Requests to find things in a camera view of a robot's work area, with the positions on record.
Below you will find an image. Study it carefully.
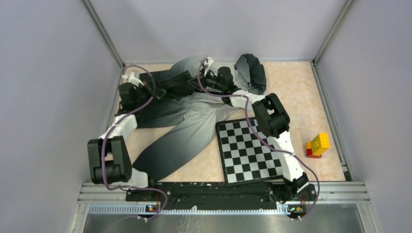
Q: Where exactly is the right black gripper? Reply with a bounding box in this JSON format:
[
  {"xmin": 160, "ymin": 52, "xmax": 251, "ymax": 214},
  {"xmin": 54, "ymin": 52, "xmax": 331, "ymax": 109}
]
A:
[{"xmin": 188, "ymin": 67, "xmax": 224, "ymax": 92}]

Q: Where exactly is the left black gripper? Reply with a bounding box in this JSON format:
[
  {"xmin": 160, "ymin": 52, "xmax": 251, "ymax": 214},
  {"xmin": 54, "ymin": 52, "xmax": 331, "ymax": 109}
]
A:
[{"xmin": 135, "ymin": 81, "xmax": 167, "ymax": 108}]

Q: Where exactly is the grey gradient zip jacket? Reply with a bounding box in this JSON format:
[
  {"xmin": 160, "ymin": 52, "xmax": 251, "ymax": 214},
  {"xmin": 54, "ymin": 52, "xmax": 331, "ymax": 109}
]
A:
[{"xmin": 132, "ymin": 53, "xmax": 267, "ymax": 181}]

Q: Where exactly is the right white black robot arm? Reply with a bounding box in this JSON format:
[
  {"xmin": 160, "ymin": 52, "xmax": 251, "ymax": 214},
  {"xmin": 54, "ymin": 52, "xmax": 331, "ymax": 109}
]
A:
[{"xmin": 195, "ymin": 65, "xmax": 309, "ymax": 200}]

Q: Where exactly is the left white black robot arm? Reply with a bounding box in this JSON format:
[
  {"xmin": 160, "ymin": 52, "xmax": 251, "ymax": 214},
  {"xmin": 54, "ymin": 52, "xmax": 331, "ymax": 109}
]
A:
[{"xmin": 87, "ymin": 82, "xmax": 166, "ymax": 201}]

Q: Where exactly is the black white checkerboard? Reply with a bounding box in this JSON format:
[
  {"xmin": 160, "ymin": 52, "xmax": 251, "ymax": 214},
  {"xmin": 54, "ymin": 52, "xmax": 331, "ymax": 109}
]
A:
[{"xmin": 215, "ymin": 119, "xmax": 283, "ymax": 187}]

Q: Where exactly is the red toy brick block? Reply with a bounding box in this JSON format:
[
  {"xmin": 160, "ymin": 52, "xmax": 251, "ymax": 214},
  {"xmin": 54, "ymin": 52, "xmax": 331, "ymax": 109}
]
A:
[{"xmin": 306, "ymin": 142, "xmax": 322, "ymax": 159}]

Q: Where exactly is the yellow toy brick block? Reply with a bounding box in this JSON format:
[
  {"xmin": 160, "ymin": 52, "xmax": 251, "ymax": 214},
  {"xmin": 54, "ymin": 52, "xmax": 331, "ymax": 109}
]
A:
[{"xmin": 310, "ymin": 133, "xmax": 330, "ymax": 156}]

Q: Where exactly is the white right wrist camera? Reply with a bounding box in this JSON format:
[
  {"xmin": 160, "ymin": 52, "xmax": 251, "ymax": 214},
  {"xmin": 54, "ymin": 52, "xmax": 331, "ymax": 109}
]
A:
[{"xmin": 201, "ymin": 57, "xmax": 214, "ymax": 70}]

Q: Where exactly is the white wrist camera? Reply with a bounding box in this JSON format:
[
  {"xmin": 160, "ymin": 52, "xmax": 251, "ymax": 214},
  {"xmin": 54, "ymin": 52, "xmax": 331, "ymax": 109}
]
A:
[
  {"xmin": 121, "ymin": 72, "xmax": 144, "ymax": 87},
  {"xmin": 201, "ymin": 57, "xmax": 214, "ymax": 70}
]

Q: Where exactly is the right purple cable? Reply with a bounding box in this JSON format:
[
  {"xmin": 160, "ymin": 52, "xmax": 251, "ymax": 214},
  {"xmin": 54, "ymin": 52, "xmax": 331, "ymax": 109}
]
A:
[{"xmin": 197, "ymin": 58, "xmax": 321, "ymax": 221}]

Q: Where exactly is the purple cable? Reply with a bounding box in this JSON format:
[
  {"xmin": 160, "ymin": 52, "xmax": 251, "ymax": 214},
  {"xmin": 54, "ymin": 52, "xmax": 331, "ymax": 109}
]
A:
[
  {"xmin": 197, "ymin": 58, "xmax": 321, "ymax": 221},
  {"xmin": 101, "ymin": 66, "xmax": 168, "ymax": 222}
]

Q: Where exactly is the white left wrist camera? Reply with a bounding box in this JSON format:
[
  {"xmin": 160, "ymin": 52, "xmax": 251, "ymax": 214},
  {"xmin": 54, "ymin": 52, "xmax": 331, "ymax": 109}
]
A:
[{"xmin": 121, "ymin": 72, "xmax": 144, "ymax": 87}]

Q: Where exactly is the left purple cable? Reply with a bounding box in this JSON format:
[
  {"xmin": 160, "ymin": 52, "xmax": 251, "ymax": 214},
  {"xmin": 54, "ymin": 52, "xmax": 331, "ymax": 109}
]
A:
[{"xmin": 101, "ymin": 66, "xmax": 168, "ymax": 222}]

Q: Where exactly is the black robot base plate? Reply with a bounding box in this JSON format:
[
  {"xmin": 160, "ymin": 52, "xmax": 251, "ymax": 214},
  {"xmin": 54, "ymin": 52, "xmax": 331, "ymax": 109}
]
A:
[{"xmin": 125, "ymin": 182, "xmax": 316, "ymax": 210}]

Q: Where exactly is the aluminium frame rail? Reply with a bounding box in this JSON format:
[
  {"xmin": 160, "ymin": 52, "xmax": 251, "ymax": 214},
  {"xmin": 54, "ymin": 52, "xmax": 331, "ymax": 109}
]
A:
[{"xmin": 78, "ymin": 182, "xmax": 370, "ymax": 216}]

